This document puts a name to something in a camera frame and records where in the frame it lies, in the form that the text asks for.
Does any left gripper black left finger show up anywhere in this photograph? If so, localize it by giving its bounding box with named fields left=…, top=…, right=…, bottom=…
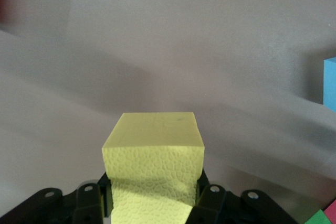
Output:
left=6, top=172, right=114, bottom=224

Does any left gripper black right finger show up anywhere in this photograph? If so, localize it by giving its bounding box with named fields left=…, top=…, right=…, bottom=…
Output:
left=185, top=170, right=297, bottom=224

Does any yellow foam cube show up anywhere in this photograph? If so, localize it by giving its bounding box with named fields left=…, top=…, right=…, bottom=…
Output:
left=101, top=112, right=205, bottom=224

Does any green foam cube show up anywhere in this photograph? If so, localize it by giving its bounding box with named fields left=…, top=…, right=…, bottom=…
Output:
left=301, top=209, right=333, bottom=224

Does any brown table mat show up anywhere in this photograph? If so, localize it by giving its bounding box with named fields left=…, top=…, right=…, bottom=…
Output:
left=0, top=0, right=336, bottom=224

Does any light blue foam cube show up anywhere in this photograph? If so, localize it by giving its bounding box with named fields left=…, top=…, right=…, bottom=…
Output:
left=323, top=56, right=336, bottom=110

